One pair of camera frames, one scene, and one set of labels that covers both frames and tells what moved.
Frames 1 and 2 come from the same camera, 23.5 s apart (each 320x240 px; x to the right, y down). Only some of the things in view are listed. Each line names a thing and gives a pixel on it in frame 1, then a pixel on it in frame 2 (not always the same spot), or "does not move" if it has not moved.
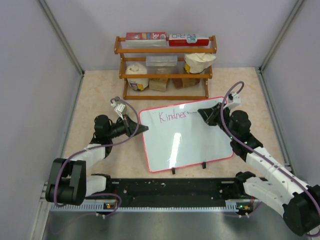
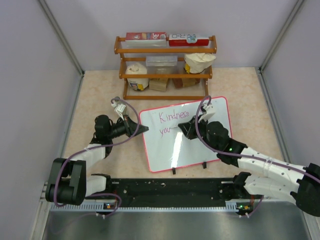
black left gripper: [131, 127] does not move
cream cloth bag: [197, 62] does not move
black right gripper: [210, 115] → [189, 128]
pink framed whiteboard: [176, 138] does not move
